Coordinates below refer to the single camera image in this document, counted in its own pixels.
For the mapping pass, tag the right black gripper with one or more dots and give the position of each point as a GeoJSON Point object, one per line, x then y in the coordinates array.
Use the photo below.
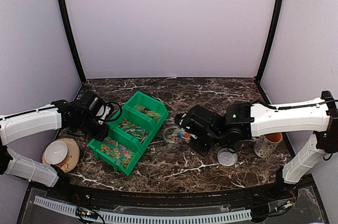
{"type": "Point", "coordinates": [202, 150]}

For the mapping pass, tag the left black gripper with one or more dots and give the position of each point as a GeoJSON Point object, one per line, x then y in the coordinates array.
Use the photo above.
{"type": "Point", "coordinates": [101, 136]}

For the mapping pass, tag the clear plastic container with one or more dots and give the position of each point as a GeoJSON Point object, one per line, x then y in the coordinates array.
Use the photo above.
{"type": "Point", "coordinates": [168, 131]}

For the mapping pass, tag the green three-compartment bin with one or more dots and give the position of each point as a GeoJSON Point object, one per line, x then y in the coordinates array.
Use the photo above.
{"type": "Point", "coordinates": [127, 140]}

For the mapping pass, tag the metal scoop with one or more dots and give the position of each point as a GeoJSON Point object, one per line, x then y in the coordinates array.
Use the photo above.
{"type": "Point", "coordinates": [182, 135]}

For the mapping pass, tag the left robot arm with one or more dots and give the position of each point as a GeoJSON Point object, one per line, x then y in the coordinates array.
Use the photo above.
{"type": "Point", "coordinates": [31, 122]}

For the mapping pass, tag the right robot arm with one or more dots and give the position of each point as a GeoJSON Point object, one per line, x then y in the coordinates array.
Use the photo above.
{"type": "Point", "coordinates": [244, 121]}

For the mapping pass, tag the candies in clear container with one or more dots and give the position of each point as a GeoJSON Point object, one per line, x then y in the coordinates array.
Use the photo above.
{"type": "Point", "coordinates": [172, 138]}

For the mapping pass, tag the green yellow candies pile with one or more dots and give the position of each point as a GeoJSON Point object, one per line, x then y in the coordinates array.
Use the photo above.
{"type": "Point", "coordinates": [150, 113]}

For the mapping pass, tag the blue mixed candies pile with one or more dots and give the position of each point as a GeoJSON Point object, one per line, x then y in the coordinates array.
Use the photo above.
{"type": "Point", "coordinates": [133, 129]}

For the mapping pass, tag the clear plastic lid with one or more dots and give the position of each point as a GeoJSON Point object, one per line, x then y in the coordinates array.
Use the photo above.
{"type": "Point", "coordinates": [227, 158]}

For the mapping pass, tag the white bowl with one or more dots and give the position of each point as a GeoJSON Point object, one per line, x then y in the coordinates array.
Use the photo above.
{"type": "Point", "coordinates": [56, 152]}

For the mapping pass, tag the patterned mug yellow inside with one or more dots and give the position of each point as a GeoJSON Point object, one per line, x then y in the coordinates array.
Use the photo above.
{"type": "Point", "coordinates": [266, 144]}

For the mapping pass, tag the black front rail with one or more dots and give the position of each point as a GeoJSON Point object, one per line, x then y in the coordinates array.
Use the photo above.
{"type": "Point", "coordinates": [182, 189]}

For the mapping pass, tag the white slotted cable duct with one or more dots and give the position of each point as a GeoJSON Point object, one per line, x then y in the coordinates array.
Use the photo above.
{"type": "Point", "coordinates": [103, 216]}

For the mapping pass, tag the left black frame post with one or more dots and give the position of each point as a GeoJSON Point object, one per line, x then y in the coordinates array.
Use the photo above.
{"type": "Point", "coordinates": [71, 40]}

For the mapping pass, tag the black frame post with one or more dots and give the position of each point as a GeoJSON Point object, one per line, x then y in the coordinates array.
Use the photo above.
{"type": "Point", "coordinates": [269, 41]}
{"type": "Point", "coordinates": [71, 40]}

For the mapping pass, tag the right black frame post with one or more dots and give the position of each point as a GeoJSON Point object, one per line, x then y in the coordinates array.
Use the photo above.
{"type": "Point", "coordinates": [269, 41]}

